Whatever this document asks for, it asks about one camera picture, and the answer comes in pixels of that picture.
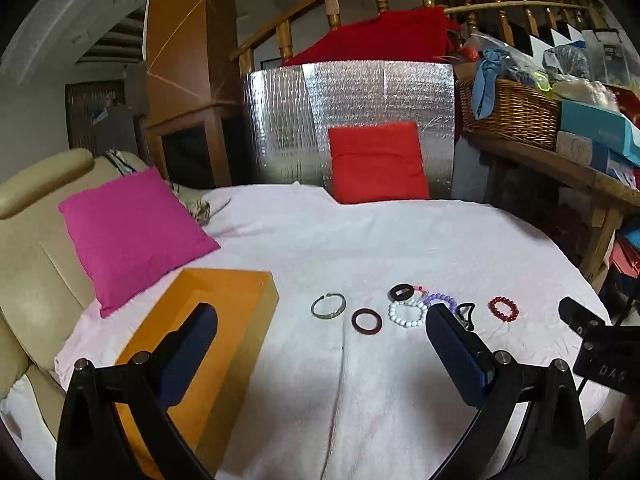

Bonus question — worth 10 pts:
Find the blue cloth in basket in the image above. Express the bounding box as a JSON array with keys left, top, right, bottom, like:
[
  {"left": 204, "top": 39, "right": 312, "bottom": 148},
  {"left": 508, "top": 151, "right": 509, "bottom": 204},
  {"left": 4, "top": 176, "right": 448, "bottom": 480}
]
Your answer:
[{"left": 471, "top": 49, "right": 511, "bottom": 120}]

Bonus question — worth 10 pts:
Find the patterned fabric bundle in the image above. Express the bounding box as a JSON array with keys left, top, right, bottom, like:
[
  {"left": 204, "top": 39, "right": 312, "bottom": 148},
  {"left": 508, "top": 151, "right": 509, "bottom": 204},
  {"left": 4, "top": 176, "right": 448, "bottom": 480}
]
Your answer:
[{"left": 168, "top": 182, "right": 231, "bottom": 226}]

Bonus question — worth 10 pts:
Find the red bead bracelet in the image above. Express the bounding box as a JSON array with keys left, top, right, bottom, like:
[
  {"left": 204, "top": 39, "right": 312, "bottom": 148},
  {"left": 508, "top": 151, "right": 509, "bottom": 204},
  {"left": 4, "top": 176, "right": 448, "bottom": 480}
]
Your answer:
[{"left": 487, "top": 294, "right": 521, "bottom": 323}]

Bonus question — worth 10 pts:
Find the wicker basket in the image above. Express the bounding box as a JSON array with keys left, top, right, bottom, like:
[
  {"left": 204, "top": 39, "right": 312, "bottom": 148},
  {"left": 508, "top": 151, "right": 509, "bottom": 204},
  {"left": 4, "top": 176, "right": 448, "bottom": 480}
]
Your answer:
[{"left": 456, "top": 78, "right": 561, "bottom": 151}]

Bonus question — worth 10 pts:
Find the pink cushion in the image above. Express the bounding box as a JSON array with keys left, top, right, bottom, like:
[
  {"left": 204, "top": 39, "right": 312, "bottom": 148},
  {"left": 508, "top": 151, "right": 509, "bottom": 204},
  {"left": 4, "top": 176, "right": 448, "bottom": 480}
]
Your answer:
[{"left": 58, "top": 168, "right": 220, "bottom": 318}]

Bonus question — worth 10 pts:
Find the black cable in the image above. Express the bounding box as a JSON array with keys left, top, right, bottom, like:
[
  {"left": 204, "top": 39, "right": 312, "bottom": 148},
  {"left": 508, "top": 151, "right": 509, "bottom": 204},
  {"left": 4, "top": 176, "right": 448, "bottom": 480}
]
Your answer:
[{"left": 574, "top": 278, "right": 640, "bottom": 406}]

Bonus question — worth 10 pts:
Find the white patterned box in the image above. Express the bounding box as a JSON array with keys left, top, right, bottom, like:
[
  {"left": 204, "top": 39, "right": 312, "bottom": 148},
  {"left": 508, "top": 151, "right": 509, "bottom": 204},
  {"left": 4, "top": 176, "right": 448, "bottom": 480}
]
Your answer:
[{"left": 555, "top": 130, "right": 639, "bottom": 188}]

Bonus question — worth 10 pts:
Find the red cushion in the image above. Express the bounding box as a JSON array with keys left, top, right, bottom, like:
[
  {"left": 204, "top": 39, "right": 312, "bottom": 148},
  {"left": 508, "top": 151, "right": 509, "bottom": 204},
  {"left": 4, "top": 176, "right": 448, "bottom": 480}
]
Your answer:
[{"left": 328, "top": 122, "right": 430, "bottom": 205}]

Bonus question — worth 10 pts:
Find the orange jewelry box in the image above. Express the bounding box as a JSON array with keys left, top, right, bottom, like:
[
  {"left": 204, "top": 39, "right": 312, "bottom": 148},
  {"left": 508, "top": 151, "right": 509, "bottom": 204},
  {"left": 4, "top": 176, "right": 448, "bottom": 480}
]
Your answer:
[{"left": 116, "top": 269, "right": 279, "bottom": 474}]

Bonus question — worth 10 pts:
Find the dark red ring bangle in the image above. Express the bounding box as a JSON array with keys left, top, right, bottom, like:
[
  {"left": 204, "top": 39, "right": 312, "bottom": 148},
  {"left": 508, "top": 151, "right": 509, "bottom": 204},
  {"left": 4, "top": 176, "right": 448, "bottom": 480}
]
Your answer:
[{"left": 350, "top": 308, "right": 383, "bottom": 336}]

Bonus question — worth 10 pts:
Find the purple bead bracelet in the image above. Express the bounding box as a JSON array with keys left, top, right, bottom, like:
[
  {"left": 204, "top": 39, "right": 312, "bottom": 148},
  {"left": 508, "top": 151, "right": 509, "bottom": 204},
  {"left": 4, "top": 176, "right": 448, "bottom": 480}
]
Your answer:
[{"left": 422, "top": 291, "right": 459, "bottom": 316}]

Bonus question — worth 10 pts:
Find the silver foil insulation sheet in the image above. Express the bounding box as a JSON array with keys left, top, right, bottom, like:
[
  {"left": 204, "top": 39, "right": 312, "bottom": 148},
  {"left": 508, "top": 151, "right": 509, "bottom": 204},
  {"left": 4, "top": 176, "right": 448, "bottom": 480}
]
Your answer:
[{"left": 243, "top": 61, "right": 456, "bottom": 198}]

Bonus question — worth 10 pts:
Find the silver metal bangle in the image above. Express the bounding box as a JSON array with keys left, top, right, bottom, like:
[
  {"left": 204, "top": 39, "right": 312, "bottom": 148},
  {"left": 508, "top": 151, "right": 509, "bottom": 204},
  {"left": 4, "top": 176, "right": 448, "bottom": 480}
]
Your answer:
[{"left": 310, "top": 292, "right": 347, "bottom": 321}]

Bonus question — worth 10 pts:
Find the blue cardboard box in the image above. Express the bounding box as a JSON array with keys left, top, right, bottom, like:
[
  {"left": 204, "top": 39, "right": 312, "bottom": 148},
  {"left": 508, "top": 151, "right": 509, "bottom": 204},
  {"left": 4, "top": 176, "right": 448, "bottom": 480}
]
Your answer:
[{"left": 560, "top": 100, "right": 640, "bottom": 166}]

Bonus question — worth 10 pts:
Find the white bead bracelet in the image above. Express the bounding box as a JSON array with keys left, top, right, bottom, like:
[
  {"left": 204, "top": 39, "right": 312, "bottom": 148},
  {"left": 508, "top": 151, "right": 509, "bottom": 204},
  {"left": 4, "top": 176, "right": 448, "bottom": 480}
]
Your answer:
[{"left": 387, "top": 299, "right": 429, "bottom": 330}]

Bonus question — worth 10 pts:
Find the wooden side shelf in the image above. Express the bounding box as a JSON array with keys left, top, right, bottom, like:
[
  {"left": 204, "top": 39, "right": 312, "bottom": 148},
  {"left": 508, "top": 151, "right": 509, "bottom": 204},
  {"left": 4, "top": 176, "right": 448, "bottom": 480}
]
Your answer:
[{"left": 462, "top": 132, "right": 639, "bottom": 292}]

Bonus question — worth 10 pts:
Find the red cloth on railing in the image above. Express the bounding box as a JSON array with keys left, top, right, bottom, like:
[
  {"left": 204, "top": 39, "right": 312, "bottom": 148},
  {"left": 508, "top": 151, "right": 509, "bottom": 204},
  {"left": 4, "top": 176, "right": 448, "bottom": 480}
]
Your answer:
[{"left": 282, "top": 6, "right": 461, "bottom": 66}]

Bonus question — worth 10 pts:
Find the person's hand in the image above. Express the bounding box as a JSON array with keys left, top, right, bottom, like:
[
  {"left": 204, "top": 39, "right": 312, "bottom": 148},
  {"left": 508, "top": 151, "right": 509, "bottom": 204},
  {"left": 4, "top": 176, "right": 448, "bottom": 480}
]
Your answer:
[{"left": 608, "top": 396, "right": 640, "bottom": 456}]

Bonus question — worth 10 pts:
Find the brown wooden cabinet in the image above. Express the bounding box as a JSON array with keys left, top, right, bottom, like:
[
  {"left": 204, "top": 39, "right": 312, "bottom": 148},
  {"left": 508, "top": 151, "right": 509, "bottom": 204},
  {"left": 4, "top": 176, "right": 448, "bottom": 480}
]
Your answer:
[{"left": 145, "top": 0, "right": 241, "bottom": 188}]

